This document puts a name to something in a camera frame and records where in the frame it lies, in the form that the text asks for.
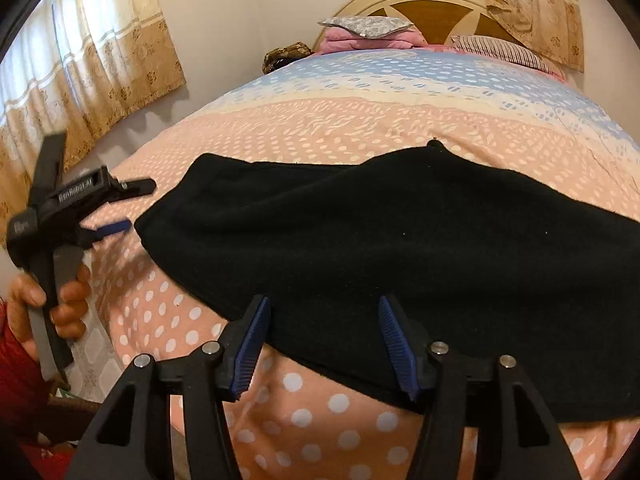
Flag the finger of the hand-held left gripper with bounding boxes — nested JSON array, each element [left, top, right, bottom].
[[107, 178, 157, 202], [77, 219, 133, 250]]

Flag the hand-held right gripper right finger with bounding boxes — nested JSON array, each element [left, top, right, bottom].
[[377, 294, 583, 480]]

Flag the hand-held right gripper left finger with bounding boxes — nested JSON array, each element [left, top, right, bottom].
[[65, 295, 273, 480]]

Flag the black pants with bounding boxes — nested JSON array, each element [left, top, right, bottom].
[[134, 140, 640, 426]]

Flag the person's left forearm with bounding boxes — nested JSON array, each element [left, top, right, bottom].
[[0, 305, 56, 441]]

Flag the person's left hand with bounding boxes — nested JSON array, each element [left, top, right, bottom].
[[6, 264, 93, 363]]

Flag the white quilted mattress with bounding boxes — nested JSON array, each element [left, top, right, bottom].
[[65, 250, 126, 401]]

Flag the beige floral curtain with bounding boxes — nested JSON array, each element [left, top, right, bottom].
[[0, 0, 187, 246], [371, 0, 586, 73]]

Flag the brown patterned bag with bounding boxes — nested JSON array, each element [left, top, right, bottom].
[[262, 41, 313, 75]]

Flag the pink polka dot blanket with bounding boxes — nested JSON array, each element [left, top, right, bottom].
[[82, 47, 640, 480]]

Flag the pink folded blanket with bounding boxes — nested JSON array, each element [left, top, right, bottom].
[[312, 27, 426, 56]]

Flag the grey patterned pillow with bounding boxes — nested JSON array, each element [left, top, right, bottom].
[[317, 15, 416, 39]]

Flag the striped pillow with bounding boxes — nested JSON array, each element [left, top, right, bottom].
[[450, 35, 566, 78]]

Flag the cream wooden bed headboard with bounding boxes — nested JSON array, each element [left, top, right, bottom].
[[312, 0, 506, 51]]

